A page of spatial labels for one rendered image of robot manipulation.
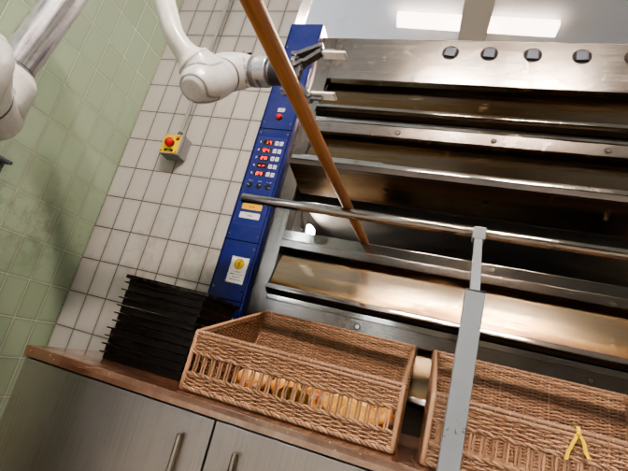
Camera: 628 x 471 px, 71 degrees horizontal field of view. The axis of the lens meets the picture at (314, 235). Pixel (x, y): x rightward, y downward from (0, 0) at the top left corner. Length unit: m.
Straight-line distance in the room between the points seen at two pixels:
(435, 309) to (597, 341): 0.48
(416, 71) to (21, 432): 1.81
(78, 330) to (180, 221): 0.62
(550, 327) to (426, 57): 1.15
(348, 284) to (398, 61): 0.98
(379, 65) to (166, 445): 1.60
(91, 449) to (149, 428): 0.16
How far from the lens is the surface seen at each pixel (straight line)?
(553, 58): 2.03
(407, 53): 2.04
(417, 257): 1.61
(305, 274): 1.66
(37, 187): 2.00
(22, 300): 2.06
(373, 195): 1.70
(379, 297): 1.58
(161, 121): 2.26
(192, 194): 1.97
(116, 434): 1.26
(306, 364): 1.10
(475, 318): 0.96
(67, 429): 1.35
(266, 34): 0.72
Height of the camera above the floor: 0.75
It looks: 15 degrees up
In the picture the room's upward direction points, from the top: 14 degrees clockwise
